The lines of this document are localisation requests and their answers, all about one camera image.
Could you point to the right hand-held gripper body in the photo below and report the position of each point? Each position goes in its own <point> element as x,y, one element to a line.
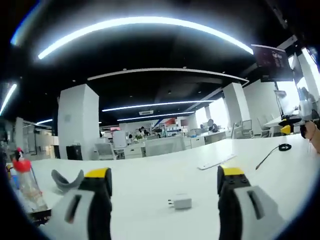
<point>304,108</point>

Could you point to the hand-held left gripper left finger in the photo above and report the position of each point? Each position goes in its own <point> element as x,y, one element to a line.
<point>75,225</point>

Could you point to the white office chair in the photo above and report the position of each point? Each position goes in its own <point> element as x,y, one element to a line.
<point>247,128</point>
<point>105,151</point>
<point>264,126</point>

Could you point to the long curved ceiling light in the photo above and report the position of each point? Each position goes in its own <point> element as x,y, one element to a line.
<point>140,23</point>

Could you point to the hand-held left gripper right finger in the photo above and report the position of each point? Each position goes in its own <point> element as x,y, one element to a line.
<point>252,220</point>

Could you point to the ceiling air vent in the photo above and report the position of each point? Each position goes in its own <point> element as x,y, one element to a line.
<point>146,112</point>

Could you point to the person's right hand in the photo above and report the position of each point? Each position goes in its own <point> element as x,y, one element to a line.
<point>313,131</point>

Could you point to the grey curved headband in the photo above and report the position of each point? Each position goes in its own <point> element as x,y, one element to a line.
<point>65,187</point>

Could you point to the clear bottle with red cap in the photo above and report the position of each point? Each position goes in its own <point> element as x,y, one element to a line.
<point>28,185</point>

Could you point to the black tray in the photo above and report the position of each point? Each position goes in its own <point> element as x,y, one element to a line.
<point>40,215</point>

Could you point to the flat white keyboard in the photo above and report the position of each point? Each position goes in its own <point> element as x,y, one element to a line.
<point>217,162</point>

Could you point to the hanging dark screen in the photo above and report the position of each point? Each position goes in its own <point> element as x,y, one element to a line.
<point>273,62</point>

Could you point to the white charger adapter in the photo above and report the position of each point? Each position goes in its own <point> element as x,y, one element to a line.
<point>182,203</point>

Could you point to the black cabinet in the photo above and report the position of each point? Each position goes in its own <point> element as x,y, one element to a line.
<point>74,152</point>

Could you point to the white desk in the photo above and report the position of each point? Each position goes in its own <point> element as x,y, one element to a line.
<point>155,175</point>

